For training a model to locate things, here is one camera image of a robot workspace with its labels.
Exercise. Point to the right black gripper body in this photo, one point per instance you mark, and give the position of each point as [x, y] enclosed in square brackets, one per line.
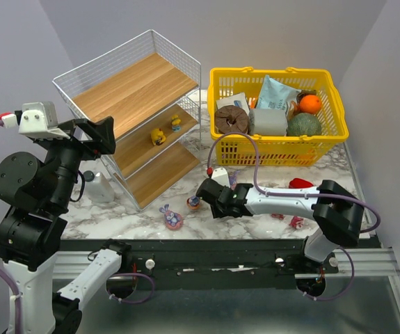
[218, 196]

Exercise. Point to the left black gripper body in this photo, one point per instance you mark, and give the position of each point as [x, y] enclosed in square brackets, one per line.
[86, 138]

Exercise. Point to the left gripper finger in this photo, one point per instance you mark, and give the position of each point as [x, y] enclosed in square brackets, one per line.
[100, 130]
[96, 147]

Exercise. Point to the yellow duck toy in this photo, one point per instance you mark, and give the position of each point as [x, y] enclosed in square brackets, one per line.
[157, 137]

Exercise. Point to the yellow blue minion toy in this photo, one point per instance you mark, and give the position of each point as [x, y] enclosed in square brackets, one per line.
[176, 123]

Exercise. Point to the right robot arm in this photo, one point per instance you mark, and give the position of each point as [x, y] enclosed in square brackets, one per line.
[337, 212]

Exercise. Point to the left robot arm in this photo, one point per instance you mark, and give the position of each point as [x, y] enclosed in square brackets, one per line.
[38, 193]

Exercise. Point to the purple pink toy figure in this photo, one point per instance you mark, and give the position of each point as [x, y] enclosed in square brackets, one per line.
[233, 179]

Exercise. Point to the small purple bunny toy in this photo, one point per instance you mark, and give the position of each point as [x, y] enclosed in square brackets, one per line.
[193, 202]

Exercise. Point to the white plastic bottle black cap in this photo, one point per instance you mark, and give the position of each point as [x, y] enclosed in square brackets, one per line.
[98, 188]

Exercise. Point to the purple bunny toy pink base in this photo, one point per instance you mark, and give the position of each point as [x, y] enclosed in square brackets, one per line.
[173, 220]

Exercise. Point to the red bell pepper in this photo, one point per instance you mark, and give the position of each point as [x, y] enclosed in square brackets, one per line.
[298, 183]

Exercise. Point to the brown chocolate donut cake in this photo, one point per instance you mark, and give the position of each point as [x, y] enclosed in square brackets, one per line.
[231, 119]

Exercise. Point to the pink red figure toy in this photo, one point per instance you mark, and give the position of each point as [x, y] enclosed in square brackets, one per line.
[296, 223]

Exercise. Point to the white tissue packet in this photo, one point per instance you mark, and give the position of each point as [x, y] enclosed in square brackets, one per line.
[238, 100]

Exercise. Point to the green melon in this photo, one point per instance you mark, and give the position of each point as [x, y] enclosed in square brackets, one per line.
[304, 124]

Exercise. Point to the yellow plastic shopping basket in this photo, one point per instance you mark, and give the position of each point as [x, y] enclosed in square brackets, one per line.
[283, 150]

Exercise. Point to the light blue snack bag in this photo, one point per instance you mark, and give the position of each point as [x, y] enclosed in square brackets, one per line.
[275, 95]

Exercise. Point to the orange fruit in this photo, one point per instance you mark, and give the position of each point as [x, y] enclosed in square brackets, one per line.
[310, 104]

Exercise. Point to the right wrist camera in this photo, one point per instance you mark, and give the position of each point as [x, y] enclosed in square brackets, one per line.
[219, 175]

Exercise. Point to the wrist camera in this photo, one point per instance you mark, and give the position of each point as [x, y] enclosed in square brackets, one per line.
[36, 120]
[219, 175]

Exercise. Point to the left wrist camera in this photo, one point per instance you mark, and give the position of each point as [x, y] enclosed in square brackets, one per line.
[36, 120]

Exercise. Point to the white wire wooden shelf rack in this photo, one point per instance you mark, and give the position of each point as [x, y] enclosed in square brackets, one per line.
[141, 83]

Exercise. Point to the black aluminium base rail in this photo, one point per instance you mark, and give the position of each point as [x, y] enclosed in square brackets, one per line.
[203, 264]

